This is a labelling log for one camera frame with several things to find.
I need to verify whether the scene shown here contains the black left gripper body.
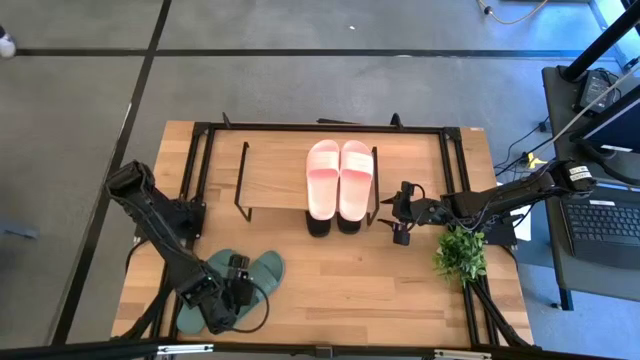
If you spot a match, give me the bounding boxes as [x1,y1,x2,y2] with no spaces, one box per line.
[229,277,257,309]

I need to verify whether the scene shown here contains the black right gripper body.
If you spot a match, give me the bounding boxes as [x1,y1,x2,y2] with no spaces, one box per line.
[392,181,444,226]

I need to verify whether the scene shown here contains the wooden shelf with black legs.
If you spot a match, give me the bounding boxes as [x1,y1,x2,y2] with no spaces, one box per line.
[234,141,381,227]

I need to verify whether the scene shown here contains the small green artificial plant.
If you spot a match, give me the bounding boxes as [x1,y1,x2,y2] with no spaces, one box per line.
[432,225,489,287]

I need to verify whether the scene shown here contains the white paper sheet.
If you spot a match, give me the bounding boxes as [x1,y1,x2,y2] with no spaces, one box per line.
[514,207,534,242]

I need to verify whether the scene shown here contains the dark grey side desk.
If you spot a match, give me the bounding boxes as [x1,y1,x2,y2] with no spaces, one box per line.
[543,178,640,311]
[542,64,640,187]

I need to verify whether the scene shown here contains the black horizontal rig beam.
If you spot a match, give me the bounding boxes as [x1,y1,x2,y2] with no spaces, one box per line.
[0,338,640,360]

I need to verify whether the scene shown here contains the black laptop keyboard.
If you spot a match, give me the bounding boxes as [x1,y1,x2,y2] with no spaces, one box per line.
[559,197,640,271]

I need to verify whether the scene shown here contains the black power adapter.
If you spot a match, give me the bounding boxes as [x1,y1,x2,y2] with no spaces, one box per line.
[579,69,614,111]

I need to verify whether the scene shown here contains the black computer monitor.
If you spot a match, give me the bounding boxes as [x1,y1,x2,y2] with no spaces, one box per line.
[569,84,640,156]

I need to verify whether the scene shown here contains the black diagonal pole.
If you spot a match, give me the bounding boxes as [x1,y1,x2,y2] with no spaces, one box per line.
[564,0,640,81]

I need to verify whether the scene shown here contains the person's shoe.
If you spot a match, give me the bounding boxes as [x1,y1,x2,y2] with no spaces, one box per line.
[0,24,17,59]

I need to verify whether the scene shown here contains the black left wrist camera cable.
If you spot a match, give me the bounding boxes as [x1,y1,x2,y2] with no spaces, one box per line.
[232,281,271,335]

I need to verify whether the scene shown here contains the silver metal bracket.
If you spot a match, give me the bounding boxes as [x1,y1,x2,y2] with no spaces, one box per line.
[432,349,492,360]
[156,343,215,357]

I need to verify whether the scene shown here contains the black metal table frame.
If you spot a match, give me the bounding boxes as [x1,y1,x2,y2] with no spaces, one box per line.
[112,112,534,351]

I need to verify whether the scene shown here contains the black floor cables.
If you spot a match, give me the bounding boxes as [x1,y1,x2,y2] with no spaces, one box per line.
[493,117,554,177]

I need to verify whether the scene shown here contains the white thin cable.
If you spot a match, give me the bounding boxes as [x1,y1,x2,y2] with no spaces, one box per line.
[552,62,640,144]

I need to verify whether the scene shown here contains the orange floor cable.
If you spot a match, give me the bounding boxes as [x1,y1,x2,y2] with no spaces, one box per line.
[477,0,549,25]

